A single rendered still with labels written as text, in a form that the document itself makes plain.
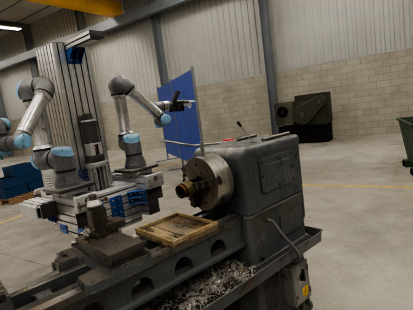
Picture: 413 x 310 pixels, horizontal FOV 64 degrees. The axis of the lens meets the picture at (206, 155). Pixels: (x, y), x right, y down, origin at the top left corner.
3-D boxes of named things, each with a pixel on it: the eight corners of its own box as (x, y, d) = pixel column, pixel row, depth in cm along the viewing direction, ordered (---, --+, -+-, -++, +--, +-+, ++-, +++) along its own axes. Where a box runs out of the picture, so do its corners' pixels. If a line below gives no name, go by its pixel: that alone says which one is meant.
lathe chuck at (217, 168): (196, 200, 210) (191, 152, 204) (232, 211, 187) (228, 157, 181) (185, 204, 205) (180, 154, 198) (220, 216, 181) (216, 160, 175)
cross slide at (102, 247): (103, 232, 177) (102, 224, 176) (145, 251, 144) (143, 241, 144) (72, 243, 166) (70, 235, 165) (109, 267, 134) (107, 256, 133)
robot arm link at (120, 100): (123, 153, 234) (109, 75, 227) (118, 152, 248) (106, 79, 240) (139, 151, 239) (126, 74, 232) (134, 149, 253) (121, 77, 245)
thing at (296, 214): (265, 285, 273) (253, 184, 261) (318, 306, 237) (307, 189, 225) (212, 323, 234) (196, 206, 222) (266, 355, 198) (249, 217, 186)
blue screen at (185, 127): (155, 162, 1066) (144, 88, 1033) (179, 157, 1089) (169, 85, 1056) (189, 184, 676) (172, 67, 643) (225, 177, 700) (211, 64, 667)
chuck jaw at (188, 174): (198, 181, 195) (188, 165, 199) (202, 176, 191) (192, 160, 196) (184, 186, 188) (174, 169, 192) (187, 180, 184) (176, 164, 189)
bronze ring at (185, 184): (185, 178, 189) (172, 183, 183) (195, 179, 182) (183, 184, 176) (188, 193, 191) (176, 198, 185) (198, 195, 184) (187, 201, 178)
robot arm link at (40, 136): (50, 171, 192) (30, 75, 184) (31, 172, 197) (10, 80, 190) (64, 166, 203) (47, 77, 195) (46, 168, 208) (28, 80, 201)
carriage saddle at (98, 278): (108, 241, 179) (106, 230, 178) (155, 264, 144) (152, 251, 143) (50, 264, 160) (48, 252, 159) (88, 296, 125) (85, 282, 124)
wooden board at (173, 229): (178, 218, 203) (177, 211, 202) (219, 228, 176) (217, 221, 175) (136, 234, 183) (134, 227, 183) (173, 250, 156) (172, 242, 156)
